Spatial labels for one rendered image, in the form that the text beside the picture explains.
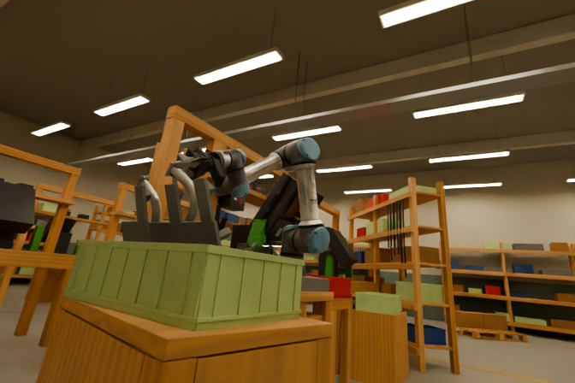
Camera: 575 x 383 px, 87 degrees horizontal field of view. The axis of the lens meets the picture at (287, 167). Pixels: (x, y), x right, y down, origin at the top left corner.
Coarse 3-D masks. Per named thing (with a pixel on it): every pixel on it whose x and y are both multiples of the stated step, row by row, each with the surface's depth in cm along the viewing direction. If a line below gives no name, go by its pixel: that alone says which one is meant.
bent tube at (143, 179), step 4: (140, 176) 105; (144, 176) 106; (148, 176) 107; (140, 180) 106; (144, 180) 106; (148, 180) 109; (136, 184) 106; (140, 184) 106; (144, 184) 105; (148, 184) 106; (148, 188) 104; (152, 188) 105; (152, 192) 104; (156, 192) 105; (152, 196) 103; (156, 196) 103; (152, 200) 102; (156, 200) 103; (152, 204) 102; (156, 204) 102; (160, 204) 104; (152, 208) 102; (156, 208) 102; (160, 208) 103; (152, 212) 102; (156, 212) 102; (160, 212) 103; (152, 216) 102; (156, 216) 102; (160, 216) 103; (152, 220) 102; (156, 220) 102; (160, 220) 104
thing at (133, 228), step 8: (136, 192) 102; (144, 192) 100; (136, 200) 102; (144, 200) 100; (136, 208) 102; (144, 208) 100; (144, 216) 100; (128, 224) 105; (136, 224) 102; (144, 224) 100; (128, 232) 105; (136, 232) 102; (144, 232) 100; (128, 240) 105; (136, 240) 102; (144, 240) 100
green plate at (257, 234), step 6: (252, 222) 224; (258, 222) 221; (264, 222) 218; (258, 228) 218; (264, 228) 219; (252, 234) 217; (258, 234) 214; (252, 240) 214; (258, 240) 211; (264, 240) 217; (246, 246) 215
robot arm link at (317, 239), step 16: (288, 144) 148; (304, 144) 139; (288, 160) 148; (304, 160) 140; (304, 176) 140; (304, 192) 140; (304, 208) 139; (304, 224) 137; (320, 224) 137; (304, 240) 136; (320, 240) 134
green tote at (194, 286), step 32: (96, 256) 90; (128, 256) 81; (160, 256) 73; (192, 256) 67; (224, 256) 69; (256, 256) 78; (64, 288) 93; (96, 288) 84; (128, 288) 76; (160, 288) 69; (192, 288) 64; (224, 288) 68; (256, 288) 77; (288, 288) 89; (160, 320) 66; (192, 320) 61; (224, 320) 67; (256, 320) 76
